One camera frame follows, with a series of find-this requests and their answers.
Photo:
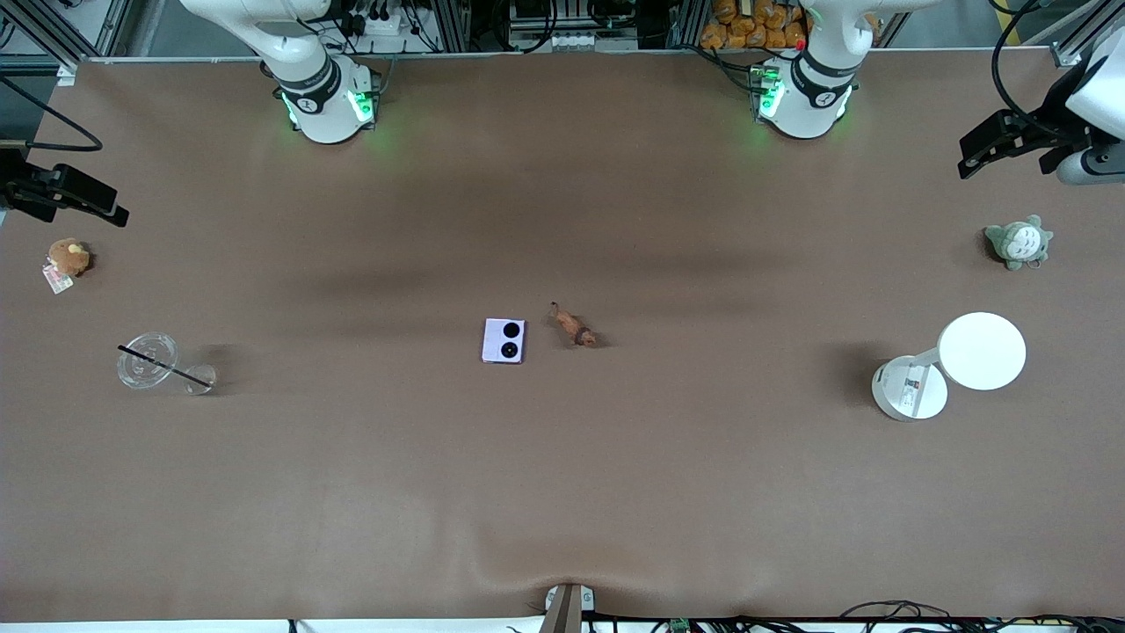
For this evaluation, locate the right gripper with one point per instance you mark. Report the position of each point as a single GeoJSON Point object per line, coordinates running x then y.
{"type": "Point", "coordinates": [19, 195]}

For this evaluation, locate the brown lion statue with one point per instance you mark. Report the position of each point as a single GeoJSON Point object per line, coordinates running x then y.
{"type": "Point", "coordinates": [576, 328]}

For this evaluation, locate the clear plastic cup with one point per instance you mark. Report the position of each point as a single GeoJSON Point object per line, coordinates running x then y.
{"type": "Point", "coordinates": [145, 365]}

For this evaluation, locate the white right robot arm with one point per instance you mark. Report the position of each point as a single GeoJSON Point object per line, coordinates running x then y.
{"type": "Point", "coordinates": [318, 97]}

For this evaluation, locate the grey Totoro plush toy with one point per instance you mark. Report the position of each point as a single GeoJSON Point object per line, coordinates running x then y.
{"type": "Point", "coordinates": [1018, 243]}

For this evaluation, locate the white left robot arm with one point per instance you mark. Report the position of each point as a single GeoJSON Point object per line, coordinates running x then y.
{"type": "Point", "coordinates": [804, 101]}

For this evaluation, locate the aluminium frame profile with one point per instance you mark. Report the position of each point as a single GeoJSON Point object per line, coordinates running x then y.
{"type": "Point", "coordinates": [1068, 44]}
{"type": "Point", "coordinates": [61, 31]}

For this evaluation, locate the lilac flip phone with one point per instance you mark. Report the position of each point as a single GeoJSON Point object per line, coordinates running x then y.
{"type": "Point", "coordinates": [504, 341]}

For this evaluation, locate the brown plush toy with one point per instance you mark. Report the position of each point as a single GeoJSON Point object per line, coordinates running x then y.
{"type": "Point", "coordinates": [68, 257]}

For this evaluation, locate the black drinking straw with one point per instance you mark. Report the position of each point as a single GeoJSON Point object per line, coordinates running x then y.
{"type": "Point", "coordinates": [167, 367]}

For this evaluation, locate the white pink paper tag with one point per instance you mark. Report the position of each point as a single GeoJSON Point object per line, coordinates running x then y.
{"type": "Point", "coordinates": [58, 280]}

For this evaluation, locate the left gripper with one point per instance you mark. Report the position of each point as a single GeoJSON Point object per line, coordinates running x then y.
{"type": "Point", "coordinates": [1051, 125]}

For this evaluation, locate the orange plush toy pile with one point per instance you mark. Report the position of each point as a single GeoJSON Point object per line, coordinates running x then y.
{"type": "Point", "coordinates": [747, 25]}

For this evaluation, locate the white desk lamp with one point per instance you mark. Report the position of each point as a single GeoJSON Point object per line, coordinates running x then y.
{"type": "Point", "coordinates": [980, 352]}

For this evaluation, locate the white power strip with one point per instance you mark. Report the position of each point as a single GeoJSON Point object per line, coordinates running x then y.
{"type": "Point", "coordinates": [380, 22]}

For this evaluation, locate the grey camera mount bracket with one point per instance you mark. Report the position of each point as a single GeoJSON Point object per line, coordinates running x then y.
{"type": "Point", "coordinates": [568, 608]}

